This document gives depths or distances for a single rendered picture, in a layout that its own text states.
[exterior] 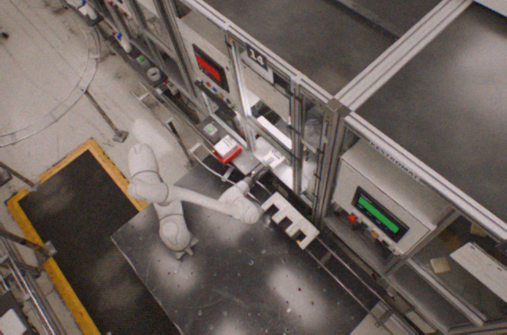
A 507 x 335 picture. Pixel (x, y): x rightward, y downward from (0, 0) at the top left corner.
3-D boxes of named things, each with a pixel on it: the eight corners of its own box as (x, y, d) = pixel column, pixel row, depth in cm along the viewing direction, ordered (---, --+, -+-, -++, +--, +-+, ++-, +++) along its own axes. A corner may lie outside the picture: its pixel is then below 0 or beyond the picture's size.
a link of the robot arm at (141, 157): (162, 227, 254) (156, 197, 265) (186, 220, 256) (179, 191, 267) (125, 177, 187) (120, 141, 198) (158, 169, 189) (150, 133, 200)
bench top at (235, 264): (112, 238, 266) (109, 237, 262) (226, 142, 294) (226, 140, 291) (260, 438, 204) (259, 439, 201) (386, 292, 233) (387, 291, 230)
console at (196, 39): (192, 78, 234) (171, 20, 194) (227, 51, 242) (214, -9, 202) (238, 118, 217) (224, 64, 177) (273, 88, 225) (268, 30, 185)
